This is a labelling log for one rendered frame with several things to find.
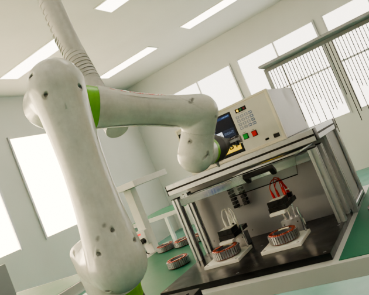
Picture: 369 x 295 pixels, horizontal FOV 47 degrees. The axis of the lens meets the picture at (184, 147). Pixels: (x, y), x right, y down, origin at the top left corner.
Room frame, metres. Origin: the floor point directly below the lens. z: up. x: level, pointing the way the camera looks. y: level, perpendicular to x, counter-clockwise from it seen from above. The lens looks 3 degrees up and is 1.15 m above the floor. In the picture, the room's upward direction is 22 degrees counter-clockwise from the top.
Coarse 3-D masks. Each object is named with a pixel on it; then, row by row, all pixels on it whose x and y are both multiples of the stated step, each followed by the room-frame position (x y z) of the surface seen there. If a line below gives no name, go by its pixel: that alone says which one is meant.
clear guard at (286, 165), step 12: (276, 156) 1.64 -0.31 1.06; (288, 156) 1.38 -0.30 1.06; (252, 168) 1.52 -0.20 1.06; (276, 168) 1.38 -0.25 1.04; (288, 168) 1.35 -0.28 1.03; (240, 180) 1.45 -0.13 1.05; (252, 180) 1.42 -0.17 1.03; (264, 180) 1.39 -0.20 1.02; (276, 180) 1.35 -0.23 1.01; (240, 192) 1.42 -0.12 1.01
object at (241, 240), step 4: (244, 232) 1.76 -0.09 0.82; (248, 232) 1.79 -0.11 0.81; (240, 236) 1.76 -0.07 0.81; (248, 236) 1.78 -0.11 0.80; (236, 240) 1.77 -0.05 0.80; (240, 240) 1.76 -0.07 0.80; (244, 240) 1.75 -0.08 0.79; (248, 240) 1.77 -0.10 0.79; (240, 244) 1.76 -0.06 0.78; (244, 244) 1.76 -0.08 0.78
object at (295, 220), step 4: (292, 216) 1.68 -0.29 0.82; (296, 216) 1.65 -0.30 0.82; (284, 220) 1.67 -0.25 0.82; (288, 220) 1.65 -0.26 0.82; (292, 220) 1.64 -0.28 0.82; (296, 220) 1.64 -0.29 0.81; (300, 220) 1.64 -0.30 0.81; (284, 224) 1.66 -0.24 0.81; (288, 224) 1.65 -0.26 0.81; (292, 224) 1.65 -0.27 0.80; (296, 224) 1.64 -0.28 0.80; (300, 224) 1.63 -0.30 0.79; (300, 228) 1.64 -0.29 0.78; (304, 228) 1.64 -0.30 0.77
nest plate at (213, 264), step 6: (246, 246) 1.69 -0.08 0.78; (240, 252) 1.63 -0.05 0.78; (246, 252) 1.63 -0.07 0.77; (228, 258) 1.62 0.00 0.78; (234, 258) 1.58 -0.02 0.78; (240, 258) 1.58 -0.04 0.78; (210, 264) 1.64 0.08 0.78; (216, 264) 1.61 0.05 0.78; (222, 264) 1.59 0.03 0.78; (228, 264) 1.58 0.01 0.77
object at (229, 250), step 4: (228, 244) 1.69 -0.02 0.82; (232, 244) 1.67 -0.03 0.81; (236, 244) 1.64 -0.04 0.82; (216, 248) 1.69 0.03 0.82; (220, 248) 1.69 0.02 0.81; (224, 248) 1.69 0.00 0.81; (228, 248) 1.61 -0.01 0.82; (232, 248) 1.61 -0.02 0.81; (236, 248) 1.62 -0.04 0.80; (240, 248) 1.65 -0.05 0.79; (212, 252) 1.67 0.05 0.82; (216, 252) 1.63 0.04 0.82; (220, 252) 1.62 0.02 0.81; (224, 252) 1.61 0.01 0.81; (228, 252) 1.61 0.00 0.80; (232, 252) 1.61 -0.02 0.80; (236, 252) 1.62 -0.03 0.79; (216, 256) 1.62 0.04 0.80; (220, 256) 1.61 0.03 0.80; (224, 256) 1.61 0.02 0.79; (228, 256) 1.61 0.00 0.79; (216, 260) 1.63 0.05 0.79; (220, 260) 1.62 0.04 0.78
